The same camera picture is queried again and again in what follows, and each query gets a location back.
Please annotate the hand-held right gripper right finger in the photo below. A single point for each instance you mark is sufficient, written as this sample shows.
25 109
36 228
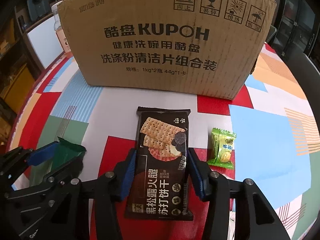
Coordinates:
197 177

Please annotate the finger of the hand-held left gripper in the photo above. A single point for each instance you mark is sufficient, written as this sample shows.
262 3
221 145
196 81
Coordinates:
42 155
56 183

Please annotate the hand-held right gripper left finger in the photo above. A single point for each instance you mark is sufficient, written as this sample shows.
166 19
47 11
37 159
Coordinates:
127 177

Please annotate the dark green snack packet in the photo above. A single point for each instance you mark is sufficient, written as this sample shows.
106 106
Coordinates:
67 150

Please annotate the black cracker packet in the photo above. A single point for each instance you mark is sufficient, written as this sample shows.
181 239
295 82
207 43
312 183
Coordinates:
160 180

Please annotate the printed brown cardboard box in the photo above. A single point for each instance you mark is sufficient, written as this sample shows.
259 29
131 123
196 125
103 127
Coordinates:
162 55

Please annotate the light green pastry packet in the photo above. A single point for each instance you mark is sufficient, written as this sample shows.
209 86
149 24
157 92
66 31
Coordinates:
221 150

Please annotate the yellow storage box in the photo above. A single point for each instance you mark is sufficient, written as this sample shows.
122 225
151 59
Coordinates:
15 87

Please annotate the colourful patchwork tablecloth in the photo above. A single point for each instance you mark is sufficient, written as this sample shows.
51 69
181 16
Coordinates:
262 135

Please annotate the pink drink bottle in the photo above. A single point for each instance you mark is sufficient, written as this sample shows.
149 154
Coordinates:
61 37

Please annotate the black coffee machine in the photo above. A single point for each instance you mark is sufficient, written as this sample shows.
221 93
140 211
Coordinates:
37 6

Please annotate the black framed glass door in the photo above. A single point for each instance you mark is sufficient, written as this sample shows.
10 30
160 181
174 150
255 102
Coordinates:
297 17

